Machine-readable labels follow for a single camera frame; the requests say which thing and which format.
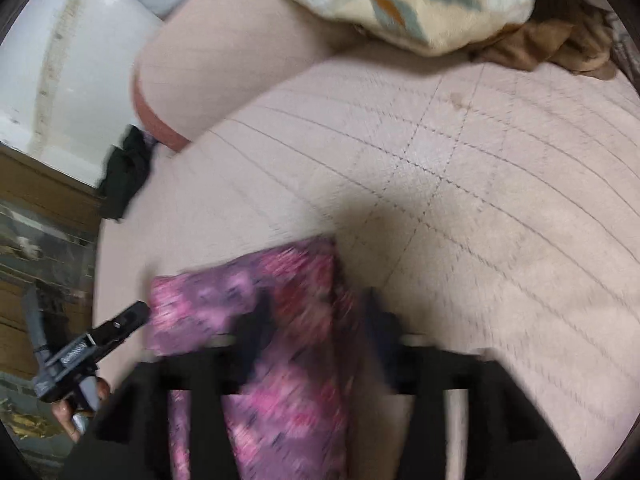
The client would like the purple floral cloth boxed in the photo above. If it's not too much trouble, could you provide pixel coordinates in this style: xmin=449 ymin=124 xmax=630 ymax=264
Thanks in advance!
xmin=146 ymin=236 xmax=360 ymax=479

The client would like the black clothes pile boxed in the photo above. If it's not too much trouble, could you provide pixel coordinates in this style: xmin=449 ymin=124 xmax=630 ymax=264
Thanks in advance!
xmin=96 ymin=125 xmax=157 ymax=221

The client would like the person's left hand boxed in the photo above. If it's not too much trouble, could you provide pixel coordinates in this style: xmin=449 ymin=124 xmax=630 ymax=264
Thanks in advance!
xmin=50 ymin=377 xmax=112 ymax=443

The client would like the wooden glass door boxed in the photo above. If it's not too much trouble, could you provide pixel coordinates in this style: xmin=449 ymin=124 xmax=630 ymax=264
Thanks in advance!
xmin=1 ymin=145 xmax=100 ymax=469

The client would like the pink quilted mattress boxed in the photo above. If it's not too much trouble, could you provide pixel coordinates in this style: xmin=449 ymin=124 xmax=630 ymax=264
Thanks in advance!
xmin=94 ymin=44 xmax=639 ymax=479

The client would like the pink cylindrical bolster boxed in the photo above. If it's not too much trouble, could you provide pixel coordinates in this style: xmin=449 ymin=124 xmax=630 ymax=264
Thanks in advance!
xmin=131 ymin=0 xmax=363 ymax=152

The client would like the brown cloth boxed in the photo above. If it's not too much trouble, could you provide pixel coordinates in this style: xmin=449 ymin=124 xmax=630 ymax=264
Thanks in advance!
xmin=469 ymin=0 xmax=617 ymax=80

